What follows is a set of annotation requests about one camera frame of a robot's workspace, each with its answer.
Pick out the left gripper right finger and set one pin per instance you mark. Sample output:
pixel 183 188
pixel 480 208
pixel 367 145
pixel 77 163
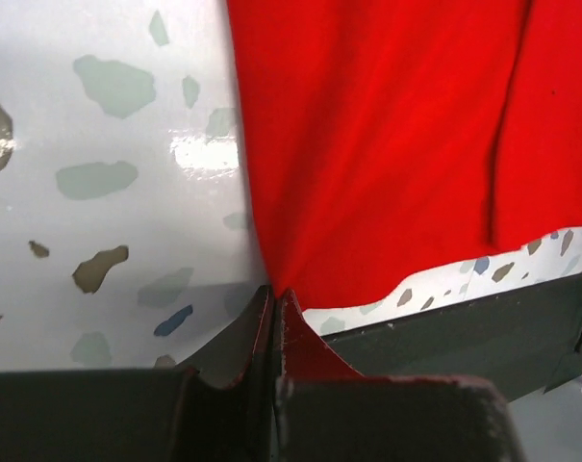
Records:
pixel 325 410

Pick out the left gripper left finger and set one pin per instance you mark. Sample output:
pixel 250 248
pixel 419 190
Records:
pixel 214 406

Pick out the red t shirt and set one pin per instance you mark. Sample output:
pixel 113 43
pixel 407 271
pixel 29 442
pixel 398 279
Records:
pixel 384 138

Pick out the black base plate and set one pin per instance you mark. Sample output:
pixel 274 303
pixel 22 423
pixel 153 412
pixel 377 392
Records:
pixel 522 340

